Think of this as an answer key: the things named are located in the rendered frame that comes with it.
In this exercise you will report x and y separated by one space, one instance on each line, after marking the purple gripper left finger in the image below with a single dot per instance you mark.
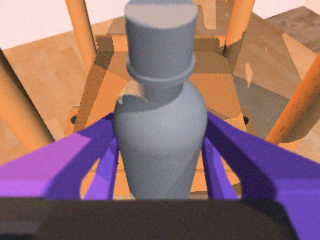
56 171

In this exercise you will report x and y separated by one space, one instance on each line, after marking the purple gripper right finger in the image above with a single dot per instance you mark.
265 171

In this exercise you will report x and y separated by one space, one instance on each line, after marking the grey bottle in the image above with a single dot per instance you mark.
160 117

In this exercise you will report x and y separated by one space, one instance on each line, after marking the small orange wooden shelving unit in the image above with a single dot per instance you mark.
108 75

